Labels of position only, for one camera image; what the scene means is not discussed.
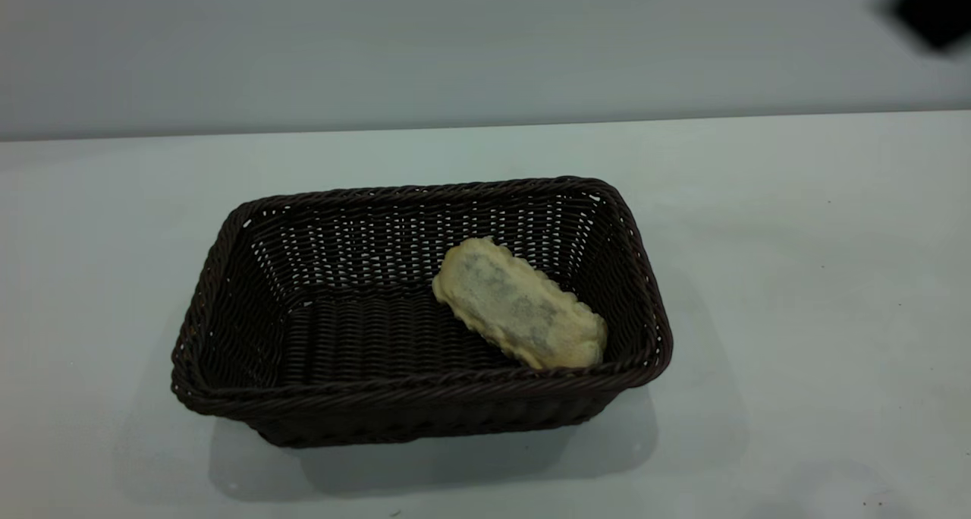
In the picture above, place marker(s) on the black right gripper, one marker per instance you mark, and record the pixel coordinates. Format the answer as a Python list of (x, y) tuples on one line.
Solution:
[(937, 7)]

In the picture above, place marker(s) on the orange striped bread loaf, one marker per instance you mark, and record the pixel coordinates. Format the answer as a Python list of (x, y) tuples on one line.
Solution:
[(516, 306)]

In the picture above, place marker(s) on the dark brown woven basket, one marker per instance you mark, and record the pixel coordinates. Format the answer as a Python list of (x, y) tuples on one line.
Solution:
[(364, 337)]

